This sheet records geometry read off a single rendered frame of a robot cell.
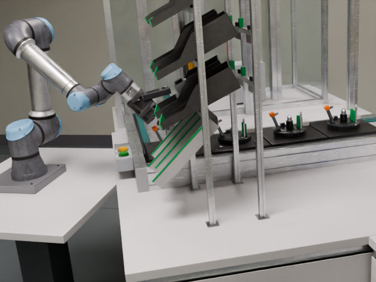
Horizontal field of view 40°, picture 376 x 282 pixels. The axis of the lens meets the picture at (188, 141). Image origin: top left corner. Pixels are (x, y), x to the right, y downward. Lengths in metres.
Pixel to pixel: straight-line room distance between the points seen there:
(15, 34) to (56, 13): 3.46
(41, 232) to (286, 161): 0.98
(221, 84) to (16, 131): 0.97
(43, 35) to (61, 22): 3.32
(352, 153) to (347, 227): 0.58
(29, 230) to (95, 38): 3.73
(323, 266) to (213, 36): 0.77
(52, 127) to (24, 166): 0.22
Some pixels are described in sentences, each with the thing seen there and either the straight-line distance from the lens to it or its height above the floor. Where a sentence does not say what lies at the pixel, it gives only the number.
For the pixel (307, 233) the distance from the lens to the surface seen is 1.67.
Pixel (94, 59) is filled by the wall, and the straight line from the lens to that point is 5.47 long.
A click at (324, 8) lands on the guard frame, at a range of 3.14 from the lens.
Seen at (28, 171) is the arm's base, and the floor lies 0.92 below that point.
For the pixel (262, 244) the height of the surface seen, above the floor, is 0.86.
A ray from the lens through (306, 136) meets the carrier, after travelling 2.23.
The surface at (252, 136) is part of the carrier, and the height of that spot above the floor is 0.97.
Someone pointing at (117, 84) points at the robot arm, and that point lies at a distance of 2.06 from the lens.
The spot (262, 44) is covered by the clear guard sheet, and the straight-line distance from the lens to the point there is 3.57.
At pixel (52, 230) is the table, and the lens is 1.85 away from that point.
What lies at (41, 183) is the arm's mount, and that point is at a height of 0.88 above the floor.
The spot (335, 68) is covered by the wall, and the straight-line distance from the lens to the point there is 4.94.
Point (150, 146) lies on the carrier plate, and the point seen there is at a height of 0.97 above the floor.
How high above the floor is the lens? 1.64
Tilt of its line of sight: 17 degrees down
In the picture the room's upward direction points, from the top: 5 degrees counter-clockwise
